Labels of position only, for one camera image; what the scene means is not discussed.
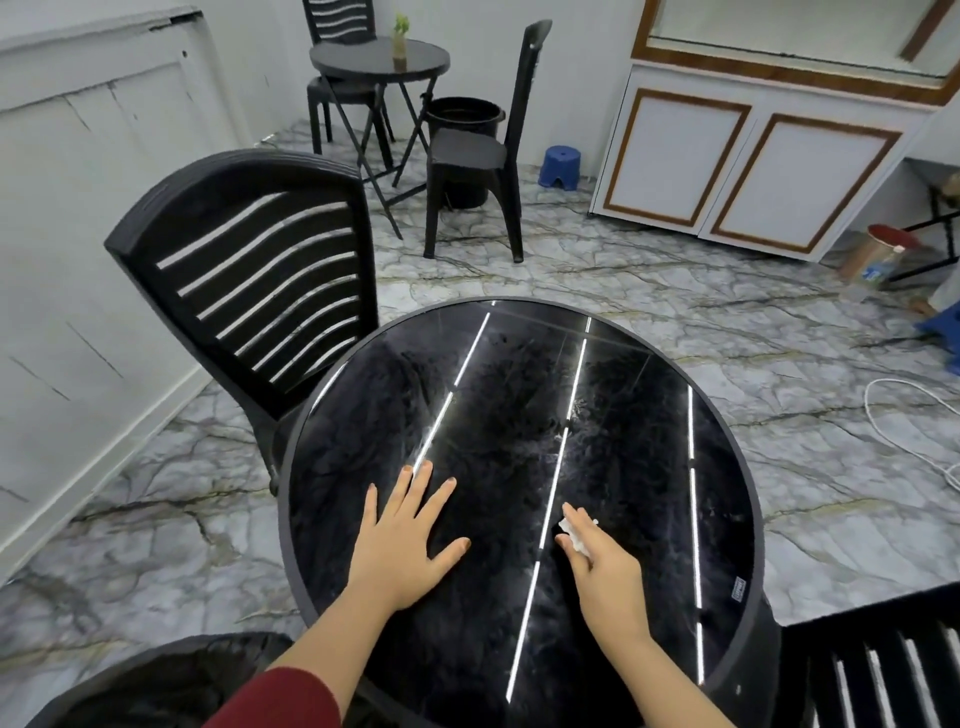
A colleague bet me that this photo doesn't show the person's left hand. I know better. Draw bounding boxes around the person's left hand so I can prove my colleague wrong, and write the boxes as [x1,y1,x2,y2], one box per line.
[346,459,472,613]

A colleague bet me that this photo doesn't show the person's right hand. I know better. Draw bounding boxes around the person's right hand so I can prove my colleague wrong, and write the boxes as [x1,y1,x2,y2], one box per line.
[555,502,653,648]

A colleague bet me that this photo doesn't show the white tissue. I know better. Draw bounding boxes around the white tissue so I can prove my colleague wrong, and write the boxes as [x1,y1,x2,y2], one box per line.
[558,517,600,561]

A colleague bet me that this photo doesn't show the person's right forearm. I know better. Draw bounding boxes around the person's right forearm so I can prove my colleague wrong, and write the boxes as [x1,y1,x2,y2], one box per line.
[611,631,735,728]

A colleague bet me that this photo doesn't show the person's left forearm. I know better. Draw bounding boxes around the person's left forearm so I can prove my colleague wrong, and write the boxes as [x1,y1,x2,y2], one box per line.
[266,586,400,721]

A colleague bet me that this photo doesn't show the large round black glossy table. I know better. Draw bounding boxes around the large round black glossy table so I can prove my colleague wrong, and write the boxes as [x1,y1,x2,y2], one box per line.
[277,296,783,728]

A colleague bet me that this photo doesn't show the red sleeve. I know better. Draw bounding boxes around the red sleeve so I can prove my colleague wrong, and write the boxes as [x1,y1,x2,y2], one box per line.
[201,666,343,728]

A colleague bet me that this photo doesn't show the black slatted plastic chair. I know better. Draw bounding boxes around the black slatted plastic chair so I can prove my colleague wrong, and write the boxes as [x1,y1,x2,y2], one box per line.
[423,19,555,264]
[104,147,381,498]
[774,583,960,728]
[301,0,397,156]

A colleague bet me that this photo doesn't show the black bin with bag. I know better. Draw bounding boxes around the black bin with bag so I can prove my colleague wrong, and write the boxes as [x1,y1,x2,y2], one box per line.
[26,631,395,728]

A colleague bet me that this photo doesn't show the small blue plastic stool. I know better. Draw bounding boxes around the small blue plastic stool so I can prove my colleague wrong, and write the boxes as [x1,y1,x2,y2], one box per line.
[537,144,583,192]

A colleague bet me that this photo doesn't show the black plastic bucket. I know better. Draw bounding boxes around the black plastic bucket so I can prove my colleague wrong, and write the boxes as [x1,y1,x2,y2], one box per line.
[424,96,507,211]

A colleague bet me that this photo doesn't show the bottle with red lid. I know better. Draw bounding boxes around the bottle with red lid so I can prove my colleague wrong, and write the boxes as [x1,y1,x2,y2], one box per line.
[837,223,921,303]

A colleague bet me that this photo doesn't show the white cabinet with brown trim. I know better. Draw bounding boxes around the white cabinet with brown trim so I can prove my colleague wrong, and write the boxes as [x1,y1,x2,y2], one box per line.
[589,0,960,263]

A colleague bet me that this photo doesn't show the small round black folding table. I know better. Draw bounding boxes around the small round black folding table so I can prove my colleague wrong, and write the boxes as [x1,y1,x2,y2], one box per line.
[309,37,452,241]

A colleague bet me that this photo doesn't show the black folding table legs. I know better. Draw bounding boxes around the black folding table legs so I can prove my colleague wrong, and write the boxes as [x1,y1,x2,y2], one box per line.
[888,183,960,285]

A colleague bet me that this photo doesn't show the white cable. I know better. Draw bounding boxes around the white cable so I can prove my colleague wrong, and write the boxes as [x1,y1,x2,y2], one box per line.
[863,377,960,493]

